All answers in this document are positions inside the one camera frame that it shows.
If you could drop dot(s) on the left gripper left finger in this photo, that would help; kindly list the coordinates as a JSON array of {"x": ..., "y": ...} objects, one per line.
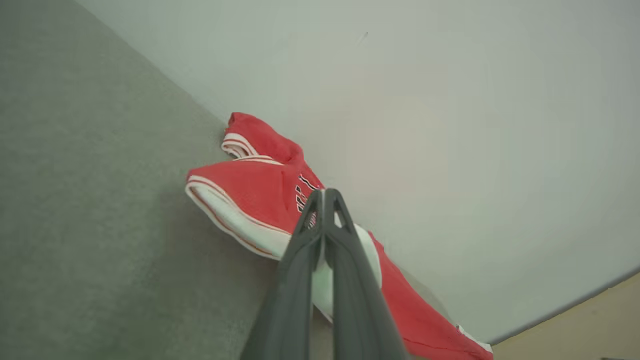
[{"x": 290, "y": 300}]

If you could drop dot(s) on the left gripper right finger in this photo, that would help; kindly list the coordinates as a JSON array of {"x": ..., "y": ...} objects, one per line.
[{"x": 357, "y": 310}]

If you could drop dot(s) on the red white sports t-shirt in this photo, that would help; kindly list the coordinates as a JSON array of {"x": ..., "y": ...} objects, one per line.
[{"x": 250, "y": 190}]

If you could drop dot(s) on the grey fabric sofa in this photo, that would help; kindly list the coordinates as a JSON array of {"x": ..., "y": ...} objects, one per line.
[{"x": 100, "y": 200}]

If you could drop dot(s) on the tan wooden board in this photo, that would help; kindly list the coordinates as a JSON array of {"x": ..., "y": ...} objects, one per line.
[{"x": 590, "y": 330}]

